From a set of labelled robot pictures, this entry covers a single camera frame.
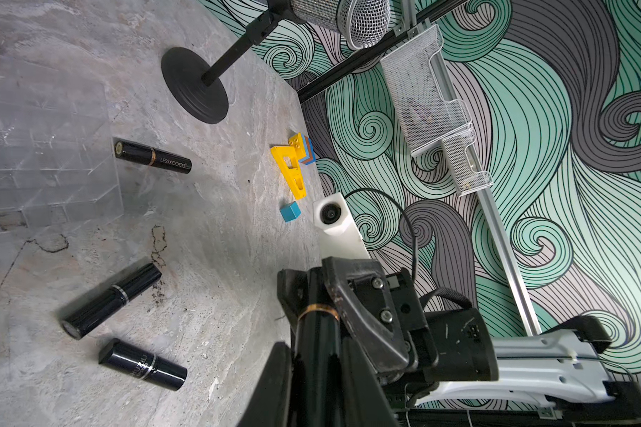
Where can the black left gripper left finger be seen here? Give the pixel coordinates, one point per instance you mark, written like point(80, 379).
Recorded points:
point(270, 401)

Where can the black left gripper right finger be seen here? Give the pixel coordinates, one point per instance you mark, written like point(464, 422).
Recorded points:
point(364, 401)

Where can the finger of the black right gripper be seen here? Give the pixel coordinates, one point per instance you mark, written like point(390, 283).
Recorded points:
point(368, 304)
point(293, 292)

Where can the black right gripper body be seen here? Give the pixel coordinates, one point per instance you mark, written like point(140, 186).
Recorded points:
point(446, 339)

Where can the black lipstick gold base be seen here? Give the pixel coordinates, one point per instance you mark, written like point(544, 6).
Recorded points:
point(316, 398)

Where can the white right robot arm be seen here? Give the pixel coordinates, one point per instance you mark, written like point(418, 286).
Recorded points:
point(559, 370)

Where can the clear acrylic lipstick organizer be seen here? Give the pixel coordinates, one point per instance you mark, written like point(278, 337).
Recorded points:
point(57, 167)

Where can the teal cube block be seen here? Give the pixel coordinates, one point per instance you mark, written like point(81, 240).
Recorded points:
point(290, 212)

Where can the yellow triangle toy block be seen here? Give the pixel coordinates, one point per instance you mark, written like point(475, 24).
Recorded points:
point(288, 162)

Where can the multicolour stacked toy blocks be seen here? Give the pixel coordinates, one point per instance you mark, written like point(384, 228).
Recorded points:
point(303, 147)

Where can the black square lipstick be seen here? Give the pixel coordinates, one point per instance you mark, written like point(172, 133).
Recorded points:
point(143, 365)

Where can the black lipstick gold band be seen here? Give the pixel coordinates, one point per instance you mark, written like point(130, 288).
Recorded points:
point(151, 157)

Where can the black lipstick silver band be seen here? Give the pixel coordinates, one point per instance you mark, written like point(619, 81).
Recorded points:
point(118, 295)

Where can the black microphone stand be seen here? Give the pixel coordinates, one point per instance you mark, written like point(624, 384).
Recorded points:
point(292, 37)

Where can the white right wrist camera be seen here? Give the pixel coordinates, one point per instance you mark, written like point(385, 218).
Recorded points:
point(338, 234)

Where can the aluminium rail right wall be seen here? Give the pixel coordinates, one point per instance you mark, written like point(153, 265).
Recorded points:
point(457, 111)

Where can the clear wall bin small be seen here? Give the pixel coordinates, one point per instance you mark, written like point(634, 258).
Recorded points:
point(467, 172)

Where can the clear wall bin large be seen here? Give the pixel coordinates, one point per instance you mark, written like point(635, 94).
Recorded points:
point(428, 107)

